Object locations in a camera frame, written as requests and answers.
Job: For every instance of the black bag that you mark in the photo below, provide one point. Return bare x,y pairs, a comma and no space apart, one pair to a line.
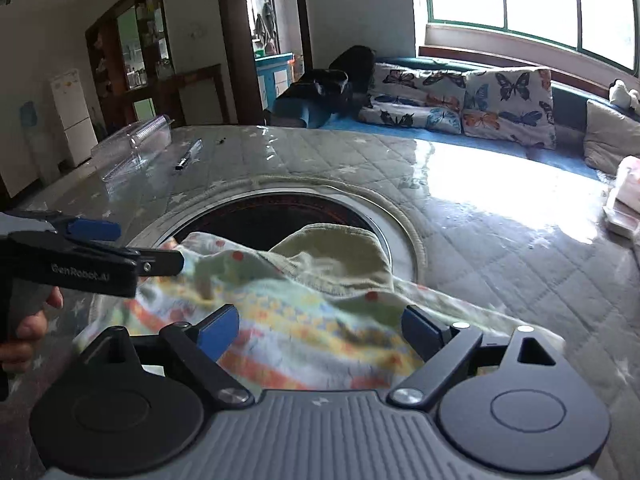
327,87

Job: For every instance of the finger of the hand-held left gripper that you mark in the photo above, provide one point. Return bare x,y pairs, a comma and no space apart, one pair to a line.
95,230
162,262

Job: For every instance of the wooden display cabinet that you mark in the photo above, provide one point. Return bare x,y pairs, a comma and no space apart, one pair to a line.
130,55

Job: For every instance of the butterfly print cushion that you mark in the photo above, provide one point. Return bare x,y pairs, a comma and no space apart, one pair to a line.
510,105
415,97

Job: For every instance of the green framed window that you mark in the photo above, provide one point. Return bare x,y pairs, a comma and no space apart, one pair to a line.
540,0

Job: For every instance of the colourful patterned garment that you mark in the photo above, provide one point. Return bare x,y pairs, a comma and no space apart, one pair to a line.
310,305

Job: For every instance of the person's left hand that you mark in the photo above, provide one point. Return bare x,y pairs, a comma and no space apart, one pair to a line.
30,332

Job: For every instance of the blue sofa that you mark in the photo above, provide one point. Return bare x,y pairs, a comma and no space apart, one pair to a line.
567,105

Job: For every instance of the blue cabinet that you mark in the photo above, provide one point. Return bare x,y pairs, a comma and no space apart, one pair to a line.
274,76

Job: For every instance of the black pen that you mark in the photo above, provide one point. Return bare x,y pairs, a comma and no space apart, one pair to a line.
188,155

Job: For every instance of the white plush toy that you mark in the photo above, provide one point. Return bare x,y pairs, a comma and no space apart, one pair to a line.
624,92

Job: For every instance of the hanging clothes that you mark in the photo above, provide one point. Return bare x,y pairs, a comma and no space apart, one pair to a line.
263,25

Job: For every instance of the grey cushion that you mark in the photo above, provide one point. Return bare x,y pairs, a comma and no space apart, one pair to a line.
611,140

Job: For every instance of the white refrigerator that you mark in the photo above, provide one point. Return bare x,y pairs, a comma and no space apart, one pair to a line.
70,115

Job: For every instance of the round black table heater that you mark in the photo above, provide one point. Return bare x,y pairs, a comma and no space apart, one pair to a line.
260,217

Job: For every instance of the clear plastic box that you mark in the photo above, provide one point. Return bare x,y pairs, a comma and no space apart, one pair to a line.
132,142

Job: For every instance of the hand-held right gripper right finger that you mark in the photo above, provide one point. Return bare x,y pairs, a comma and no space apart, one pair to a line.
421,329

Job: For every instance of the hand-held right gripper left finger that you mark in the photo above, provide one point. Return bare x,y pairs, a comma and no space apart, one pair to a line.
220,329

